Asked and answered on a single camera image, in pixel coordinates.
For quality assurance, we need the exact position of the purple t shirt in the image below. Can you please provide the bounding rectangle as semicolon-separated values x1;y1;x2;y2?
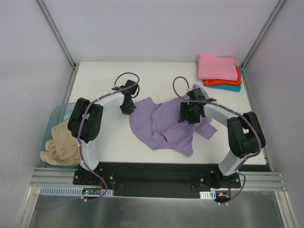
129;97;217;157

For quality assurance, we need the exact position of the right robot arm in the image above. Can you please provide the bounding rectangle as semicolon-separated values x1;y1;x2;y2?
179;88;266;189

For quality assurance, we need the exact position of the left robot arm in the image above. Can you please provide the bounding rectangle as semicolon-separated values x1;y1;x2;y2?
67;80;140;185

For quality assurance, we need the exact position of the orange folded t shirt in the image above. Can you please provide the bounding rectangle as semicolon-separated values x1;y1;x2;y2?
202;65;241;86

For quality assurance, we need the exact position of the pink folded t shirt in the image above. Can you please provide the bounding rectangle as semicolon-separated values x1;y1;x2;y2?
197;54;238;81

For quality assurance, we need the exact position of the teal folded t shirt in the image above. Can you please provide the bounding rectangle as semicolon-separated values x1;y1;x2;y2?
204;66;242;92

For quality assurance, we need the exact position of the translucent blue plastic bin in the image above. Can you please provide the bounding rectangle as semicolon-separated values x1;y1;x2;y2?
40;103;79;169

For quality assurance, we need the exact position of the beige t shirt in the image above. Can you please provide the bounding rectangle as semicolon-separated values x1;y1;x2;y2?
40;121;80;166

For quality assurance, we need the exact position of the left aluminium frame post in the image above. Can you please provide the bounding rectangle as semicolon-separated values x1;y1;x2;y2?
36;0;79;70

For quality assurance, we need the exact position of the aluminium frame post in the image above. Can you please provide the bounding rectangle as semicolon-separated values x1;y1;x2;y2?
241;0;286;70
36;0;79;70

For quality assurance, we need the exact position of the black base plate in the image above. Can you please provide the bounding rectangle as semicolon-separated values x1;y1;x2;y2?
73;161;241;198

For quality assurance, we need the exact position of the right white cable duct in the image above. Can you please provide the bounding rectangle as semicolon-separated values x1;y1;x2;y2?
199;190;216;200

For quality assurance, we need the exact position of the white cable duct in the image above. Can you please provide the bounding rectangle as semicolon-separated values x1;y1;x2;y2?
40;187;114;198
199;190;216;200

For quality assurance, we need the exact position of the aluminium rail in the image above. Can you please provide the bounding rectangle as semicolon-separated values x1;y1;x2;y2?
29;167;287;191

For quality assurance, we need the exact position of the left white cable duct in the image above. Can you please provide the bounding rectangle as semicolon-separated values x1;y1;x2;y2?
40;187;114;198

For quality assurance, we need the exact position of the right aluminium frame post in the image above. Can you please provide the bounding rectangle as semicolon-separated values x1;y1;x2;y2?
241;0;286;70

